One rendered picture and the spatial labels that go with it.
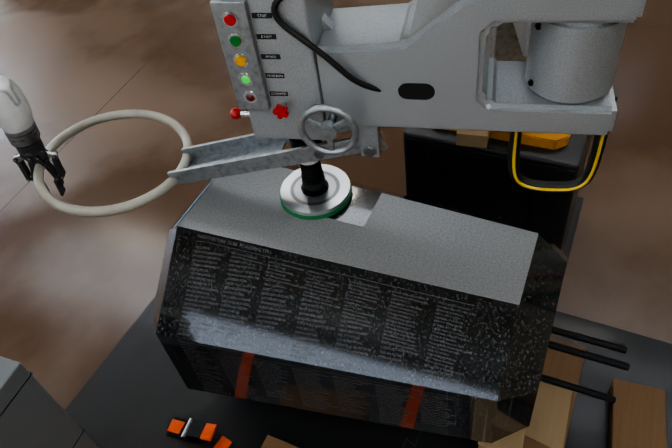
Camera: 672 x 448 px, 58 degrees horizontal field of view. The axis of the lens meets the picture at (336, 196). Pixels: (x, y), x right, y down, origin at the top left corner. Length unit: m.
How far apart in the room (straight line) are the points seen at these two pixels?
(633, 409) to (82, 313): 2.22
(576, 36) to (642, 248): 1.68
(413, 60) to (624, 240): 1.75
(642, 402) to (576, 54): 1.35
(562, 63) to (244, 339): 1.10
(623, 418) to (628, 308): 0.53
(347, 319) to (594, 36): 0.91
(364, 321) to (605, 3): 0.94
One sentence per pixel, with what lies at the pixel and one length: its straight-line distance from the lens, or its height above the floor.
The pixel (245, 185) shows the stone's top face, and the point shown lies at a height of 0.83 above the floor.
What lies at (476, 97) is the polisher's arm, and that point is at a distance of 1.41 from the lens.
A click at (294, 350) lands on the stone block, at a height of 0.64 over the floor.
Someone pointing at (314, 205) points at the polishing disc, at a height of 0.85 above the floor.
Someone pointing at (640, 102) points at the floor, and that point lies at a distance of 3.67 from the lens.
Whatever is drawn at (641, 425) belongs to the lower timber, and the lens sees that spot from 2.31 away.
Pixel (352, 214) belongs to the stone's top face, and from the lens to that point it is 1.75.
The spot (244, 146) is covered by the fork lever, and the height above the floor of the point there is 0.96.
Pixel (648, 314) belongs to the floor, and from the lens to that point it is 2.67.
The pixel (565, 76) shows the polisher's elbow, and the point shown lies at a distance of 1.38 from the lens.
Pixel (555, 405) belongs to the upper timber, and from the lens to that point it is 2.14.
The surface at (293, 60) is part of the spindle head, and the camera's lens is 1.40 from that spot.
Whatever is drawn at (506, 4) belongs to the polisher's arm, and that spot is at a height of 1.49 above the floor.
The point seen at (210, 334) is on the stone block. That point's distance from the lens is 1.83.
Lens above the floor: 2.08
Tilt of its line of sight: 44 degrees down
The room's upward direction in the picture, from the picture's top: 9 degrees counter-clockwise
